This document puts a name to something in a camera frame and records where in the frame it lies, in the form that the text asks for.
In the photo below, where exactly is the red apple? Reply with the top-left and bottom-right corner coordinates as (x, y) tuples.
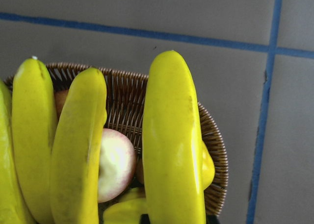
(54, 89), (69, 120)

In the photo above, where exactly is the yellow banana at edge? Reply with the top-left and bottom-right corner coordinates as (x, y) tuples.
(0, 81), (36, 224)

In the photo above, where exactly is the pink white peach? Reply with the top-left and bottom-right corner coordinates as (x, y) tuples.
(98, 128), (136, 203)

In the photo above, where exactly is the brown wicker basket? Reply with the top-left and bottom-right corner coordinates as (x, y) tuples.
(46, 62), (229, 216)

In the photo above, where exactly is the yellow starfruit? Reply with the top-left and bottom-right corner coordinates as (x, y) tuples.
(103, 187), (148, 224)

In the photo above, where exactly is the yellow lemon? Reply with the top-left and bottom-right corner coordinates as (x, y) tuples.
(202, 141), (215, 190)

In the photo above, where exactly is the yellow banana in basket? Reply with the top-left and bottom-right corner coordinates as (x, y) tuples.
(12, 57), (57, 224)

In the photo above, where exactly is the yellow banana moved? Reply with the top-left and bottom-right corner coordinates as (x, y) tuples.
(50, 68), (107, 224)
(142, 50), (206, 224)

